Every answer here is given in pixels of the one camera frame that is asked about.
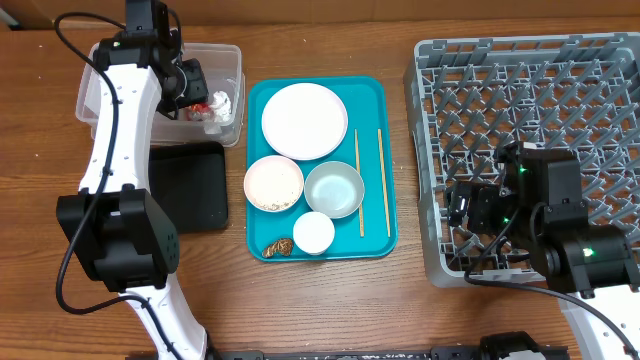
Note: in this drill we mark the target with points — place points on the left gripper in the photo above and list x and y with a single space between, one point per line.
200 89

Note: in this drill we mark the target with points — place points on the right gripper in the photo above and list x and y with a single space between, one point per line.
476 210

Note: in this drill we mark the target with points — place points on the red snack wrapper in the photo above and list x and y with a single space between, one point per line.
200 112

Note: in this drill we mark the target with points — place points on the white napkin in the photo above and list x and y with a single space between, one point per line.
217 113

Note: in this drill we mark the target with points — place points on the pink bowl with rice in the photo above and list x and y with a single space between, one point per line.
270 160

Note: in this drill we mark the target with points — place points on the grey bowl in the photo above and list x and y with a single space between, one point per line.
330 188

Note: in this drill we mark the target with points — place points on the white cup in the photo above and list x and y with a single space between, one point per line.
313 233

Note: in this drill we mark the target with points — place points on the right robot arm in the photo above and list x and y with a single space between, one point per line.
538 206

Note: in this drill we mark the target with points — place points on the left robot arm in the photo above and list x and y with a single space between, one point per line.
122 245

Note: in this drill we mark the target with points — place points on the clear plastic waste bin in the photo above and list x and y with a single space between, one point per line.
222 67

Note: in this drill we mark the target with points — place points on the grey dishwasher rack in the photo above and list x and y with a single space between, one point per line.
466 97

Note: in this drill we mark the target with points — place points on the black plastic tray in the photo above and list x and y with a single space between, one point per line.
188 181

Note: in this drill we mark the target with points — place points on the large white plate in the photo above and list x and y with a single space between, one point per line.
304 121

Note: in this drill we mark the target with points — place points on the cooked rice pile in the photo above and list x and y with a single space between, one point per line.
275 187

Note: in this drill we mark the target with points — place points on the teal serving tray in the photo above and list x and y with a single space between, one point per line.
365 101

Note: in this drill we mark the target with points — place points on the left wooden chopstick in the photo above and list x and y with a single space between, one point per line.
360 188

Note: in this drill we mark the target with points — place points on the brown food scrap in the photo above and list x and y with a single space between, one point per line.
283 247

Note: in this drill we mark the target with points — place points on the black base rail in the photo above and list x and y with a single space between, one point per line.
511 345

